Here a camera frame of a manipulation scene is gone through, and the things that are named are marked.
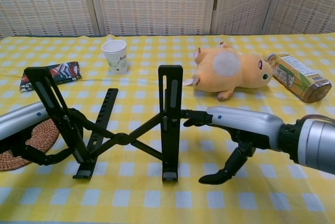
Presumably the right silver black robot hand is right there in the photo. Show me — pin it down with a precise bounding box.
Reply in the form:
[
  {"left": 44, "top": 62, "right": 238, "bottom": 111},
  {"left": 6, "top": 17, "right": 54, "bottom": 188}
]
[{"left": 183, "top": 105, "right": 288, "bottom": 185}]

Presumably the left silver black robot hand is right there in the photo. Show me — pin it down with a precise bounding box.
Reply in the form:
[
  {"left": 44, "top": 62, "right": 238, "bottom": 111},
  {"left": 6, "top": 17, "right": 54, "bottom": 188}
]
[{"left": 0, "top": 101, "right": 86, "bottom": 167}]

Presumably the black folding laptop stand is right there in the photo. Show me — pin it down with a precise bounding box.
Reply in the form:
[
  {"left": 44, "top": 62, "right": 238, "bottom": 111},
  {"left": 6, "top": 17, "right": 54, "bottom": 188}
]
[{"left": 23, "top": 64, "right": 184, "bottom": 183}]

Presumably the round woven rattan coaster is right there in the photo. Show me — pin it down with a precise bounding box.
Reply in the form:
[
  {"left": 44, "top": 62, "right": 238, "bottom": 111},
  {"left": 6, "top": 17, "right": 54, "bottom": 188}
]
[{"left": 0, "top": 118, "right": 60, "bottom": 172}]

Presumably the yellow plush toy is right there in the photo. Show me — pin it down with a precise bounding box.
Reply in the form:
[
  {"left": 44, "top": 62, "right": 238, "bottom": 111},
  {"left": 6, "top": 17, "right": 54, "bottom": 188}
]
[{"left": 183, "top": 41, "right": 273, "bottom": 102}]

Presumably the black red snack packet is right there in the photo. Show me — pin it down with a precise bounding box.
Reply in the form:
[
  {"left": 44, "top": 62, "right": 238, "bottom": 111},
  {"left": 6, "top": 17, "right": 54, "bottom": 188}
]
[{"left": 20, "top": 61, "right": 82, "bottom": 93}]

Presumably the green label tea bottle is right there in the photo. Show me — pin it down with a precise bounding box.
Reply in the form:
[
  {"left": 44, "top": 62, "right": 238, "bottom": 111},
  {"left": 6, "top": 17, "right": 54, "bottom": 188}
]
[{"left": 263, "top": 52, "right": 332, "bottom": 104}]

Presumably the white paper cup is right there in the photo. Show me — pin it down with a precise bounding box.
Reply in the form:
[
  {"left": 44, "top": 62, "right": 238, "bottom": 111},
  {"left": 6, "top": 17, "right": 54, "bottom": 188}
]
[{"left": 101, "top": 39, "right": 128, "bottom": 74}]

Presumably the woven folding screen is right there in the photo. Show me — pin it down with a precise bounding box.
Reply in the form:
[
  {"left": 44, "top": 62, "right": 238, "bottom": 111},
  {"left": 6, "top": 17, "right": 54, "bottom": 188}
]
[{"left": 0, "top": 0, "right": 335, "bottom": 38}]

